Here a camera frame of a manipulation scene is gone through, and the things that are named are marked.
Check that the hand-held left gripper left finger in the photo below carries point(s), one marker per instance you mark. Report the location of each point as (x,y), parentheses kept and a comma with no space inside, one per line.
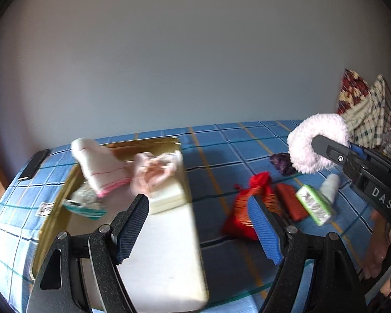
(132,231)

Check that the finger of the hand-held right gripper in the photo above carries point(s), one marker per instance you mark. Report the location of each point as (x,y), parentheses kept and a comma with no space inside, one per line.
(329,148)
(358,150)

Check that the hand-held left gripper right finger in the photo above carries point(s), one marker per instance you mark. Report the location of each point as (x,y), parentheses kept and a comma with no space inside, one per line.
(264,231)

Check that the white fluffy scrunchie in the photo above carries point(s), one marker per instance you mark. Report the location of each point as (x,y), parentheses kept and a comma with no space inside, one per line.
(299,143)

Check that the red embroidered pouch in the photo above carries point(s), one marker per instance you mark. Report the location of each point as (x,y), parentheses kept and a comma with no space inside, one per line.
(239,212)

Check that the white bandage roll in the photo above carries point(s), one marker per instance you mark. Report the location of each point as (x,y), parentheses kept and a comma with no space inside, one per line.
(330,186)

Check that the red stick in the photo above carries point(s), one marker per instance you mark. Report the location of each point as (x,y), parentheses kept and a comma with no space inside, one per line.
(290,202)

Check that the white foam sponge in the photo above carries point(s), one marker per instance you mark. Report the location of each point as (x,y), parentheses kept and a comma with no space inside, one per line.
(166,199)

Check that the gold metal tin box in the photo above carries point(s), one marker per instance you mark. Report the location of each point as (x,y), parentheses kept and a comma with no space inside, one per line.
(169,260)

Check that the dark purple velvet scrunchie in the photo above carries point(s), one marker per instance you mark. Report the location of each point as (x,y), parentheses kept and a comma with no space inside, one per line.
(280,163)

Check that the green and white box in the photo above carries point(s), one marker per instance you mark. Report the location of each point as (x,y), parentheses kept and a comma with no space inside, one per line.
(312,203)

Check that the cotton swab packet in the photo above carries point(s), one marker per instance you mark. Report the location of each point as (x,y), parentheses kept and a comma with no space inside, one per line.
(84,199)

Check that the white knitted sock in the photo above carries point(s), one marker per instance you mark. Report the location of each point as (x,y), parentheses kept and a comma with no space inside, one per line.
(97,169)

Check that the person's right hand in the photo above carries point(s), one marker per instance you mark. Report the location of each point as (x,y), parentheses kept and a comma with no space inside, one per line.
(378,251)

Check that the beige plaid cloth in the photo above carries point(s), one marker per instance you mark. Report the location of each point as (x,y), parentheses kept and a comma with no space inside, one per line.
(374,114)

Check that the red floral cloth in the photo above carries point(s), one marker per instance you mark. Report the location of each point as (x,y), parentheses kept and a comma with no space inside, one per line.
(352,88)

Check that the white cloth label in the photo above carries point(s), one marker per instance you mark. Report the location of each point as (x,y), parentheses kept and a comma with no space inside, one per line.
(47,208)

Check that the blue plaid tablecloth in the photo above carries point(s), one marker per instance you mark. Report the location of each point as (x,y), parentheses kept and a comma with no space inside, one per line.
(215,156)

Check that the black phone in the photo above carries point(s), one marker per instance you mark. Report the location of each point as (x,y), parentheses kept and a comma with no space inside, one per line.
(34,164)

